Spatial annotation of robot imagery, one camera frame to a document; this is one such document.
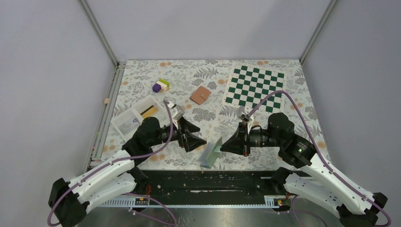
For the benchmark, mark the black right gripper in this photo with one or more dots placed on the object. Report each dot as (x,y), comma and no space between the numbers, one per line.
(245,139)

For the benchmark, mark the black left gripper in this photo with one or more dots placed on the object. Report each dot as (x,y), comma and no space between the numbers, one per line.
(181,135)

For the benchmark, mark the green card holder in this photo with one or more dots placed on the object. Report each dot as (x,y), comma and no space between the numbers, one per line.
(210,154)

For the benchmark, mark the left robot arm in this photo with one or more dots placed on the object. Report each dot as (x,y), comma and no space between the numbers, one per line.
(70,201)

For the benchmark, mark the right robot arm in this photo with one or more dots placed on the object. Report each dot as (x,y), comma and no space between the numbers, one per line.
(336,193)

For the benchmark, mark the gold card in tray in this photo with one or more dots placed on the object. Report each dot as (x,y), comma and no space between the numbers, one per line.
(152,110)

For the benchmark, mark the grey card in tray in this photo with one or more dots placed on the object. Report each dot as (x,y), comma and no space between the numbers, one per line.
(129,125)

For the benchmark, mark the brown leather wallet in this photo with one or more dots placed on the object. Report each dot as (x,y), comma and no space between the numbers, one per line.
(200,95)

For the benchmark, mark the floral table cloth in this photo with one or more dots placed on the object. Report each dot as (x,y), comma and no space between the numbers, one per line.
(214,119)

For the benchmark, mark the cream toy block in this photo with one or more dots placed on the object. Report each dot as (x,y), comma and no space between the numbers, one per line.
(164,88)

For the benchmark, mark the purple toy block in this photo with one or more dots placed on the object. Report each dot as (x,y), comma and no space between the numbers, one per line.
(156,88)

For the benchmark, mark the lime green toy block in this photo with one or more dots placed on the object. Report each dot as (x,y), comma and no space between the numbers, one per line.
(165,82)

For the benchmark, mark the perforated metal strip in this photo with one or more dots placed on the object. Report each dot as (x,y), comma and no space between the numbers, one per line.
(258,202)

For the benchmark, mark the green white chess mat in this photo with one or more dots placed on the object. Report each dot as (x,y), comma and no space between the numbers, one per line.
(248,84)

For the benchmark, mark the clear plastic divided tray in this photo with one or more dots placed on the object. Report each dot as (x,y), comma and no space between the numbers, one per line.
(135,110)

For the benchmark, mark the right controller board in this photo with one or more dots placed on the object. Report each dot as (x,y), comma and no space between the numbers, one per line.
(281,202)

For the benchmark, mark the controller board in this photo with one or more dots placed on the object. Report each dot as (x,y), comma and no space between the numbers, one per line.
(281,202)
(139,201)

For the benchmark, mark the left controller board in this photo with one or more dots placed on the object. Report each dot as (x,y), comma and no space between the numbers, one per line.
(139,201)

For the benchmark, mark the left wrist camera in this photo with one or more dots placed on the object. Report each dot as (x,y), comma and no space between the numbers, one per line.
(177,112)

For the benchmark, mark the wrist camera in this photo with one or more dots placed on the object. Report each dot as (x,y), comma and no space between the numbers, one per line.
(246,117)
(177,112)

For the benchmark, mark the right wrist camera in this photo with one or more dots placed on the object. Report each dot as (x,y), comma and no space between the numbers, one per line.
(246,117)

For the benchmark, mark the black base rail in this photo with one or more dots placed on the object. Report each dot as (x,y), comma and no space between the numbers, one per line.
(208,185)

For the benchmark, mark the right aluminium frame post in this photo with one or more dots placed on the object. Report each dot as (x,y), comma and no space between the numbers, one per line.
(325,17)

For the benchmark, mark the aluminium frame post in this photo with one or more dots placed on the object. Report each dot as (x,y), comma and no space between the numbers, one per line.
(98,32)
(325,17)

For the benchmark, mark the left aluminium frame post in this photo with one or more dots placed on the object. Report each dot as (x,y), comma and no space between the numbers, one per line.
(98,32)

